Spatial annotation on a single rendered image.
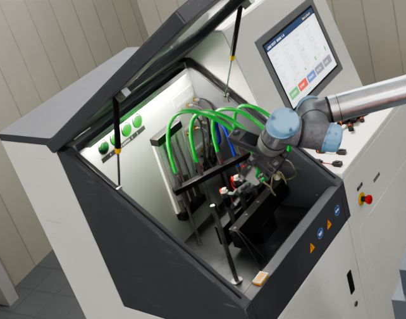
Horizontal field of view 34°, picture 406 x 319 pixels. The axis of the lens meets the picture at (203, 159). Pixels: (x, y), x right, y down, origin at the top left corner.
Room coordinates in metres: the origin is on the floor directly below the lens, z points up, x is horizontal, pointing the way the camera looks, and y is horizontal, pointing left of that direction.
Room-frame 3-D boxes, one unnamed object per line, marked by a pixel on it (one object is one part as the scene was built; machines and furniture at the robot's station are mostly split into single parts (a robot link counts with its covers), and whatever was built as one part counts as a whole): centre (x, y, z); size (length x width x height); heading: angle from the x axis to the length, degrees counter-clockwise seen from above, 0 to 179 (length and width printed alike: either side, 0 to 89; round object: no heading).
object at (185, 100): (2.32, -0.01, 1.20); 0.13 x 0.03 x 0.31; 136
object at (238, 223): (2.06, -0.12, 0.91); 0.34 x 0.10 x 0.15; 136
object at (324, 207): (1.80, -0.21, 0.87); 0.62 x 0.04 x 0.16; 136
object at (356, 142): (2.37, -0.63, 0.96); 0.70 x 0.22 x 0.03; 136
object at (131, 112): (2.15, 0.15, 1.43); 0.54 x 0.03 x 0.02; 136
